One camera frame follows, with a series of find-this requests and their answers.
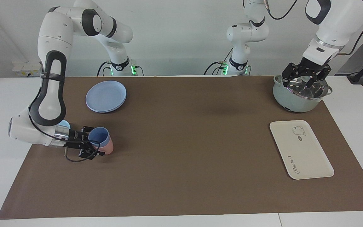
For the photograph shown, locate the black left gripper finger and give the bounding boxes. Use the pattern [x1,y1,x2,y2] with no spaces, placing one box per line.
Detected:
[306,66,331,89]
[281,63,302,87]

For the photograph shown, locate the blue plastic cup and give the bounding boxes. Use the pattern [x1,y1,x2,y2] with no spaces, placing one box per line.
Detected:
[88,127,110,149]

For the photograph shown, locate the pink plastic cup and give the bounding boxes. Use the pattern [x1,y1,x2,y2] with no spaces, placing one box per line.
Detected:
[98,136,114,155]

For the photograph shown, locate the cream tray with bear print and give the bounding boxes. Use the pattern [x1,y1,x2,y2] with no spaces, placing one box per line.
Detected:
[269,120,335,180]

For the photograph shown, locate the glass pot lid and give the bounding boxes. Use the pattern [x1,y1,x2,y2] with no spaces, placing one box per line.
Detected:
[283,76,330,100]

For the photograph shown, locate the pale green cooking pot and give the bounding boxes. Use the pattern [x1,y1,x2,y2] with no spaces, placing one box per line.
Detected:
[272,75,333,113]

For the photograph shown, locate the blue plastic plate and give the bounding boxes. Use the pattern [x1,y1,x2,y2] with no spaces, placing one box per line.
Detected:
[85,80,127,113]

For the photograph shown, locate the brown table mat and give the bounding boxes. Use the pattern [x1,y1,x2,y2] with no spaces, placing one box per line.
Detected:
[0,76,363,219]

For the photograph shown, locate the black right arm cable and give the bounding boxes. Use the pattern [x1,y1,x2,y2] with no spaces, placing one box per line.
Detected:
[27,107,101,163]

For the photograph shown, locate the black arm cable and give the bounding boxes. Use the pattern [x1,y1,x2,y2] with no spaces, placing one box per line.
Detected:
[27,107,101,163]
[263,0,363,56]

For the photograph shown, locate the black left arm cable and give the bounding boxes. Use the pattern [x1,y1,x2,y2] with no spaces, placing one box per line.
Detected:
[263,0,363,56]

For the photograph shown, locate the black right base cable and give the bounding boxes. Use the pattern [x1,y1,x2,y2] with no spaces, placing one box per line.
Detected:
[96,61,112,77]

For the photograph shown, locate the black base cable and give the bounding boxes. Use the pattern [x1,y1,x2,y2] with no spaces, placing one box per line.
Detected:
[96,61,112,77]
[204,47,234,75]

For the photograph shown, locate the black left base cable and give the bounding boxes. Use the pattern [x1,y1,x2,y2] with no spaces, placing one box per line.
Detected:
[204,47,234,75]

